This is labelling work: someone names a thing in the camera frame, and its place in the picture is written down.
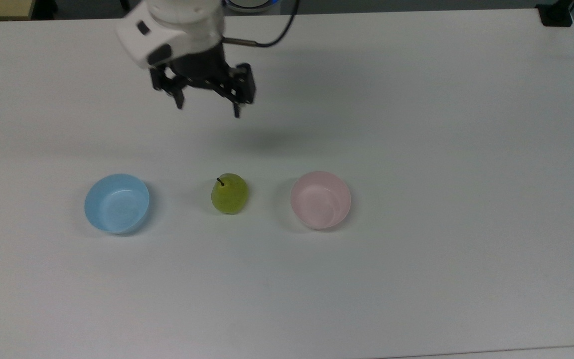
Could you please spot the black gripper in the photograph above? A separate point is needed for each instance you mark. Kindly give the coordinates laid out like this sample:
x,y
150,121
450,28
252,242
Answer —
x,y
201,67

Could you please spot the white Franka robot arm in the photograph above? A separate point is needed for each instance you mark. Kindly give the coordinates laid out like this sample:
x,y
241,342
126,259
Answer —
x,y
172,27

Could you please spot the green pear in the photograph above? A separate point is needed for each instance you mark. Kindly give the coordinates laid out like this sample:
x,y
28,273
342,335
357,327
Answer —
x,y
229,194

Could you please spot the light blue plastic bowl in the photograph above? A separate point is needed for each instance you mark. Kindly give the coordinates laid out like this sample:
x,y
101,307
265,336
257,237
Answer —
x,y
116,203

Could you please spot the light pink plastic bowl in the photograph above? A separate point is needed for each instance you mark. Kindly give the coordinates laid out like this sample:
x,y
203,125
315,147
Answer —
x,y
321,200

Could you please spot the blue white round object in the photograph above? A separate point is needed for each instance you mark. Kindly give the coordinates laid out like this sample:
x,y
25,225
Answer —
x,y
252,5

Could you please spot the black table clamp mount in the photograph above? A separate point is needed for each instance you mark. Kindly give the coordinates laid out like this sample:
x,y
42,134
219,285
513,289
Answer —
x,y
555,14

